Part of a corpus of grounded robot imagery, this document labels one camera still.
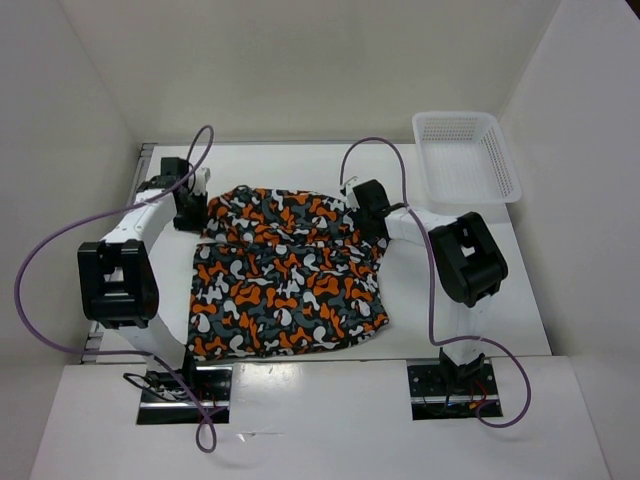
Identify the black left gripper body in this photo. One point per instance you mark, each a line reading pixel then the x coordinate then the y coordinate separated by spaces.
pixel 192 217

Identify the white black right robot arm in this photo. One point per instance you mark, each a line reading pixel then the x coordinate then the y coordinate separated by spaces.
pixel 467 264

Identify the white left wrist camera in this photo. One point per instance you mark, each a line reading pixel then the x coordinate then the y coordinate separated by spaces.
pixel 201 178

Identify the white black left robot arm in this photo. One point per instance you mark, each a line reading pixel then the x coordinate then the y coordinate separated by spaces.
pixel 118 286

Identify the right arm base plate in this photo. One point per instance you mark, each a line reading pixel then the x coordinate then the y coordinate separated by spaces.
pixel 432 399

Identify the white plastic basket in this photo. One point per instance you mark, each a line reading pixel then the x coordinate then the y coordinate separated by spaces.
pixel 465 159

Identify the orange camouflage shorts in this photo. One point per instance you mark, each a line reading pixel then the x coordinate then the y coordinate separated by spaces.
pixel 283 273

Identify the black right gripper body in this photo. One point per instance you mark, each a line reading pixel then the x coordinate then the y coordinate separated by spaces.
pixel 360 217

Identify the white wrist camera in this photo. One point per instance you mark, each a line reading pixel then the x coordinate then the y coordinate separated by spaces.
pixel 201 178
pixel 346 189

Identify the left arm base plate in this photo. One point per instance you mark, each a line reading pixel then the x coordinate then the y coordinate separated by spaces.
pixel 164 402

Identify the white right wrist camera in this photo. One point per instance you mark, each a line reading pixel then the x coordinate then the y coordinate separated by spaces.
pixel 346 189

